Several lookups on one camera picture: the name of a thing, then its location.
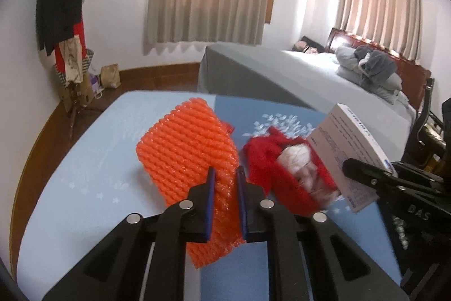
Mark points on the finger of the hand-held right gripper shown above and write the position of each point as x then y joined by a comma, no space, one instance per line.
366,174
412,174

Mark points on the wooden coat rack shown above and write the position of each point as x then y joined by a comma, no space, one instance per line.
73,110

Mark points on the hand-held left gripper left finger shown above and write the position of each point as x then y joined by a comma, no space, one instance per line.
210,202

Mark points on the purple and white item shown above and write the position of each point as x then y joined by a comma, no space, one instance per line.
94,80

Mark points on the black office chair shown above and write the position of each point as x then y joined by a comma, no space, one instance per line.
428,132

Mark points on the cardboard box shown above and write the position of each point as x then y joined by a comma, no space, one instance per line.
82,95

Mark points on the orange foam net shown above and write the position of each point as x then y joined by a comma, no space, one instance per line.
183,146

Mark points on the grey bed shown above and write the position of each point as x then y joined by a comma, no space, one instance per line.
282,75

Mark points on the folded grey duvet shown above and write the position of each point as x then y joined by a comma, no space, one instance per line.
347,58

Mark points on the pink and black bag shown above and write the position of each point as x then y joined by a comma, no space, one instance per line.
306,45

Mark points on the brown paper bag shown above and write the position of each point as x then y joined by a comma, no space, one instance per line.
110,77

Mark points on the white printed paper box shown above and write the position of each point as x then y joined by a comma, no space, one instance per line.
348,135

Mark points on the beige tote bag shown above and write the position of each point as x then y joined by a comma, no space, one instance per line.
70,58

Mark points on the striped bag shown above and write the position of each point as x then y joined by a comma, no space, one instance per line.
90,58

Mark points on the red garment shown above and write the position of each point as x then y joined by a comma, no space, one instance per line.
79,31

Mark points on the black-bagged trash bin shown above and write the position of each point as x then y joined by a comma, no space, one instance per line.
400,230

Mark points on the dark grey garment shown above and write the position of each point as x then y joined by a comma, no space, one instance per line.
380,66

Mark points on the light blue table cover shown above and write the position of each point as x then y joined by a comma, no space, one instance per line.
88,163

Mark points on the narrow beige curtain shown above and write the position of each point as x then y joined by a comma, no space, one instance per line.
373,5

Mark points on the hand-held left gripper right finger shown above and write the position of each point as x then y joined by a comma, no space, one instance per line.
242,202

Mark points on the wooden headboard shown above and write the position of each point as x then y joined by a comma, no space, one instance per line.
412,75

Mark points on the red plastic bag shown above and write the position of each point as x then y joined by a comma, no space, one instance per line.
267,163

